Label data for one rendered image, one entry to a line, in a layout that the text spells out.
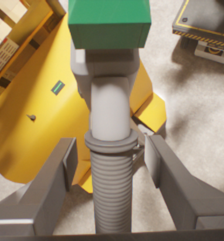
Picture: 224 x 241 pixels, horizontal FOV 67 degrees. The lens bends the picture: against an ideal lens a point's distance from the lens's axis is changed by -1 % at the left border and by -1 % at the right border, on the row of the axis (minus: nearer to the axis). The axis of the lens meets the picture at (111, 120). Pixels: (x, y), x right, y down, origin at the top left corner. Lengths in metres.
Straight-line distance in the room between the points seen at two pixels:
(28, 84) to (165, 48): 1.29
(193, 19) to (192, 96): 0.58
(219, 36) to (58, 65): 1.10
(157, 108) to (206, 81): 0.62
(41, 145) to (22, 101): 0.22
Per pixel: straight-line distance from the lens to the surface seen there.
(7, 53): 0.90
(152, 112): 1.16
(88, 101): 0.16
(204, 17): 1.55
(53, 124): 0.75
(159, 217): 1.55
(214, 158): 1.53
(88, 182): 1.22
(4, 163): 0.86
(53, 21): 1.00
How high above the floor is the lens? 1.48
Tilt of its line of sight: 71 degrees down
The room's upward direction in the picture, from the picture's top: 53 degrees counter-clockwise
